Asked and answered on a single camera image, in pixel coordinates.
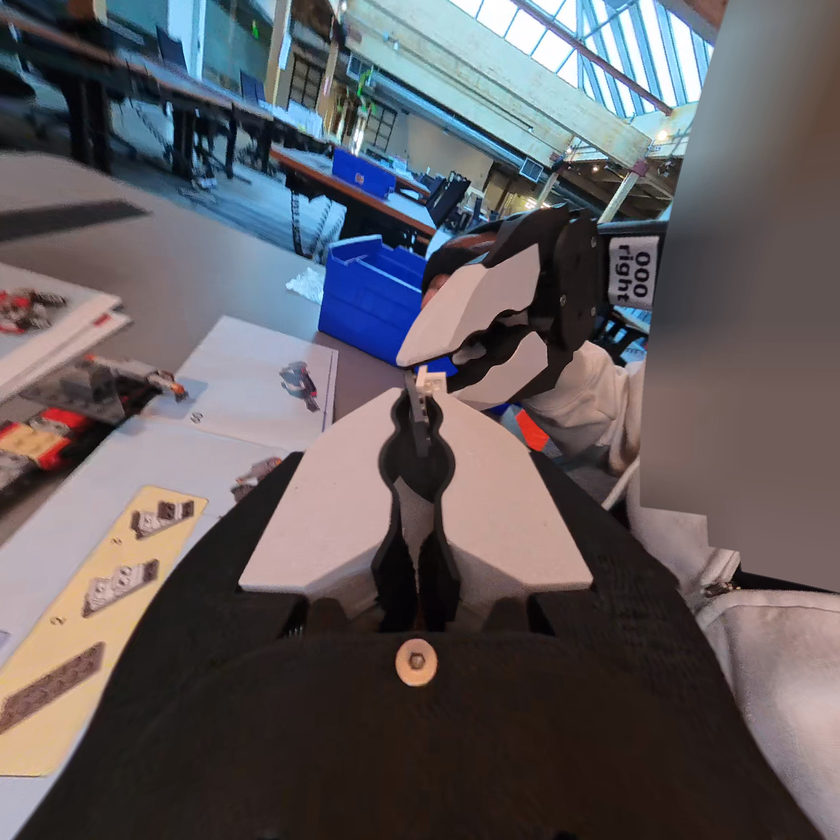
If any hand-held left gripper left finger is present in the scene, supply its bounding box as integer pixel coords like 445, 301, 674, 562
238, 387, 419, 632

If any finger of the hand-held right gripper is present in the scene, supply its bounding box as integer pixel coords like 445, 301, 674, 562
395, 251, 546, 368
449, 320, 552, 412

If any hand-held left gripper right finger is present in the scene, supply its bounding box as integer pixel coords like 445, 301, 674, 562
419, 392, 594, 632

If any dark grey lego plate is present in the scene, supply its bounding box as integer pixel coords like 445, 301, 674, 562
405, 371, 437, 458

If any person's right forearm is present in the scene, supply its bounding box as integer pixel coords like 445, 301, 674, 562
518, 341, 647, 476

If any red grey lego model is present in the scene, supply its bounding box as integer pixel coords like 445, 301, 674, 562
0, 354, 191, 500

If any person's right hand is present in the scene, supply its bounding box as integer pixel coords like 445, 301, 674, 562
422, 238, 497, 308

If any blue plastic bin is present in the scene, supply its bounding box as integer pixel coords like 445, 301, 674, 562
331, 147, 398, 198
318, 234, 460, 378

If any orange-topped desk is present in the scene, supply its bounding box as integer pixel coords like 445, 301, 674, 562
270, 146, 439, 257

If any clear plastic bag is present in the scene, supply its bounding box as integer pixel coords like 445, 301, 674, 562
285, 266, 327, 306

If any open instruction booklet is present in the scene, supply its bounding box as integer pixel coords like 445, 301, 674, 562
0, 315, 339, 808

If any person's black top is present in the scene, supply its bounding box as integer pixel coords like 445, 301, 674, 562
728, 570, 840, 595

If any closed instruction booklet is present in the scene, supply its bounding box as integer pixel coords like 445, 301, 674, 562
0, 262, 132, 401

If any long office desk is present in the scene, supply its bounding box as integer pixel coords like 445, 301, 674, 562
0, 10, 277, 188

